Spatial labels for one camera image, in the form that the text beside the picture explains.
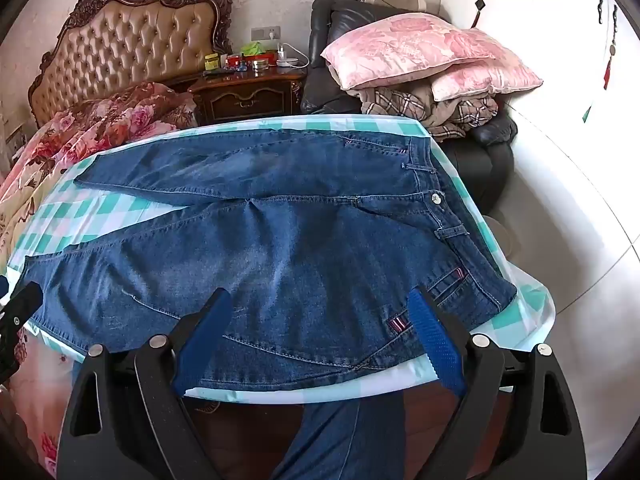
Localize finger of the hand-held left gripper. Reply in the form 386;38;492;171
0;282;43;386

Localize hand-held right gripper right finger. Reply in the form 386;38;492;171
407;285;588;480

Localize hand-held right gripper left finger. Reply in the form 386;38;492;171
56;287;233;480

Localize blue denim pants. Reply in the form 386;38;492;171
20;127;518;393

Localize person's leg in jeans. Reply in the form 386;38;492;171
270;400;406;480

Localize green checked tablecloth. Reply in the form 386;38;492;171
7;114;556;403

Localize floral quilt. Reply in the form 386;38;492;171
0;82;201;478

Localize plaid blanket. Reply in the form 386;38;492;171
347;82;501;142

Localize dark wooden nightstand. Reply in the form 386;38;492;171
187;67;308;126

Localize small pink floral pillow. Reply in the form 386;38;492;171
431;60;544;102

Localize tufted leather bed headboard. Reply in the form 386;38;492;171
27;0;236;133

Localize white charger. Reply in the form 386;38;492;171
276;42;311;68

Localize large pink floral pillow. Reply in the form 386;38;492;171
320;14;526;92

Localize red tassel hanging ornament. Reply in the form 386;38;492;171
602;5;619;91

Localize black leather armchair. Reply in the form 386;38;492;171
300;0;518;216

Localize white wardrobe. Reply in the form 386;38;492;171
440;0;636;171

